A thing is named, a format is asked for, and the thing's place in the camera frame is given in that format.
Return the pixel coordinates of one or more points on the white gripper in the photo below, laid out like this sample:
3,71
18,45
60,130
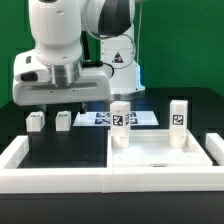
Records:
35,83

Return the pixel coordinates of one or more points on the white square table top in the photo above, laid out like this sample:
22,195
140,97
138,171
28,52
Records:
150,148

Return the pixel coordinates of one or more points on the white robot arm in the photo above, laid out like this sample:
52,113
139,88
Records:
84,51

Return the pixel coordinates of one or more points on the white sheet with tags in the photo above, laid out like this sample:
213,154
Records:
137,118

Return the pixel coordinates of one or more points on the white U-shaped fence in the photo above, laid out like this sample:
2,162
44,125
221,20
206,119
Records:
14,180

